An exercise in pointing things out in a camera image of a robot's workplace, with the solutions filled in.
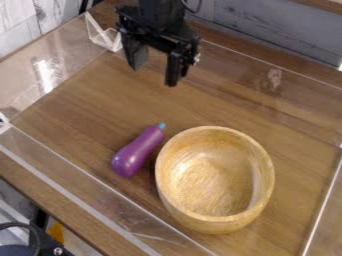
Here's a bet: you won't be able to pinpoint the brown wooden bowl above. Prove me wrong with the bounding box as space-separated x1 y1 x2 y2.
155 126 275 234

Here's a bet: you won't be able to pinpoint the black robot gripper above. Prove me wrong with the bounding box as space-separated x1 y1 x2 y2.
115 0 200 87

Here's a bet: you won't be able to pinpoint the purple toy eggplant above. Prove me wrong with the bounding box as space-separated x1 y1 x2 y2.
111 122 165 177

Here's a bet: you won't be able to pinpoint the black cable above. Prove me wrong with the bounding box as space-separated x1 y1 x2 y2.
0 223 48 256

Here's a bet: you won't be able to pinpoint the clear acrylic corner bracket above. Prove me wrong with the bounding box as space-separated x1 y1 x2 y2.
84 13 123 53

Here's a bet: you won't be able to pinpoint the black clamp with screw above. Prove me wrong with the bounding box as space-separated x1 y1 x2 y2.
28 220 75 256

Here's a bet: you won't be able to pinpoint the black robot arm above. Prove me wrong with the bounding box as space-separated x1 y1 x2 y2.
115 0 200 87

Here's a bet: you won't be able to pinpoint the clear acrylic tray walls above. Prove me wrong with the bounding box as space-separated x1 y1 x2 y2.
0 19 342 256

